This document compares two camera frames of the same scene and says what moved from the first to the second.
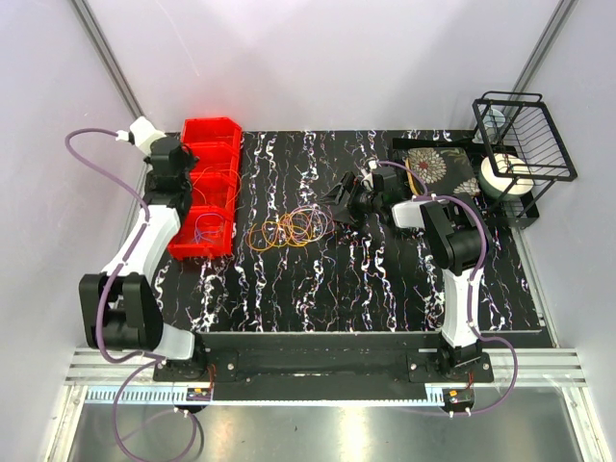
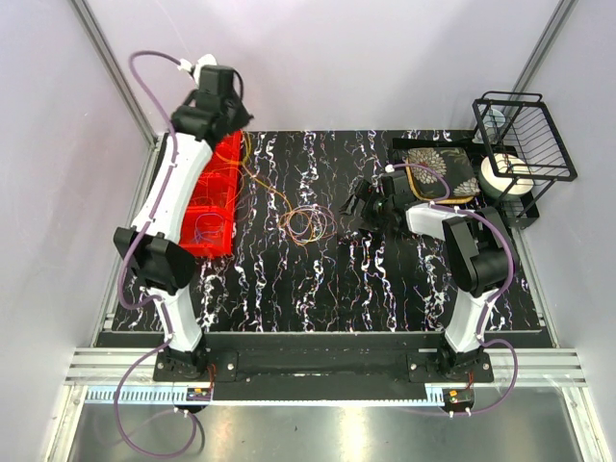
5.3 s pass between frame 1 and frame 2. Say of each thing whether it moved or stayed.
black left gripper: moved
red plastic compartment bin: stayed
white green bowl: stayed
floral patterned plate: stayed
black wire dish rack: stayed
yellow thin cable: moved
